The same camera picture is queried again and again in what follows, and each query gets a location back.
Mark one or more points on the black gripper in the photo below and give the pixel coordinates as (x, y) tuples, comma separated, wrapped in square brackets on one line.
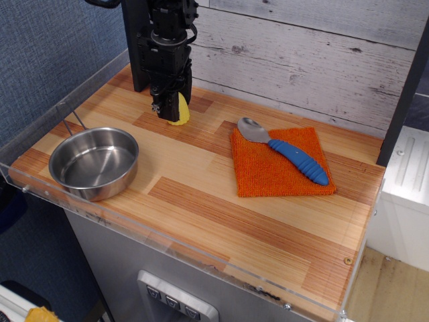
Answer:
[(168, 65)]

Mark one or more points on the yellow toy corn cob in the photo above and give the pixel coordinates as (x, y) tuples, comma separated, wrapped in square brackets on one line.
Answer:
[(184, 114)]

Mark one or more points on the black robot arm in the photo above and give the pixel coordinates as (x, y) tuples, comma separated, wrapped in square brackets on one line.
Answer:
[(167, 17)]

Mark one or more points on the yellow object bottom left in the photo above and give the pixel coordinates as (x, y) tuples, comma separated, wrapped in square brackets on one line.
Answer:
[(41, 314)]

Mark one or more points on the stainless steel pot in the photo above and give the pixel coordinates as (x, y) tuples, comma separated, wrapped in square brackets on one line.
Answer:
[(93, 163)]

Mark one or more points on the orange knitted cloth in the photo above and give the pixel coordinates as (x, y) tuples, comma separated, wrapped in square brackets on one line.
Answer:
[(263, 172)]

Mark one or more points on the silver toy fridge cabinet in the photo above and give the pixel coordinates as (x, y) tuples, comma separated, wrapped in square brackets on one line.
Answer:
[(115, 258)]

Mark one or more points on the silver dispenser button panel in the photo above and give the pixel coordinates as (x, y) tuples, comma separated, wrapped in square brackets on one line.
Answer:
[(166, 302)]

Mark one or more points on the white metal box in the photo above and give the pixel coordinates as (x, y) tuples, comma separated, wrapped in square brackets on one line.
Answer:
[(399, 225)]

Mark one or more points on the blue handled metal spoon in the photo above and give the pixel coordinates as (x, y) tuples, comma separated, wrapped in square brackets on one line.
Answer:
[(309, 167)]

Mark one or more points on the left black vertical post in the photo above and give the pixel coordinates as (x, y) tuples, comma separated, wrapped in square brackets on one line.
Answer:
[(137, 23)]

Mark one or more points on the black vertical post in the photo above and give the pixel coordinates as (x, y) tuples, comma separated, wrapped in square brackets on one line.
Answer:
[(403, 105), (137, 23)]

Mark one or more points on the clear acrylic guard rail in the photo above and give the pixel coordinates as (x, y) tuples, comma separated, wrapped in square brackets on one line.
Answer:
[(185, 189)]

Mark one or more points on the right black vertical post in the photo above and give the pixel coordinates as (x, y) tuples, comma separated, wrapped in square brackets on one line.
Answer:
[(403, 105)]

